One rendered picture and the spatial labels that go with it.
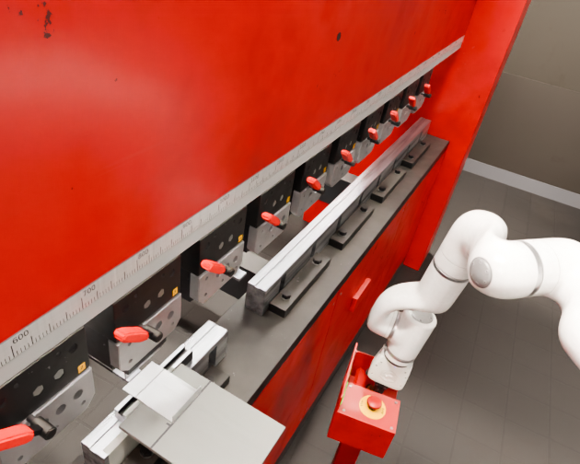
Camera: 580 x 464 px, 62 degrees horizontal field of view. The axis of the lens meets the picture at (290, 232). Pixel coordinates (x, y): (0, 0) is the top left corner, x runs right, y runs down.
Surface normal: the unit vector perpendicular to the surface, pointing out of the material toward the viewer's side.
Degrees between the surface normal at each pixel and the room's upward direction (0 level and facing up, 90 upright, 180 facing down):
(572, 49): 90
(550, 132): 90
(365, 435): 90
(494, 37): 90
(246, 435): 0
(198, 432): 0
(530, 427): 0
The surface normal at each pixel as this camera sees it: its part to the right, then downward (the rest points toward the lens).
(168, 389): 0.15, -0.80
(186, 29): 0.86, 0.40
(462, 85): -0.49, 0.45
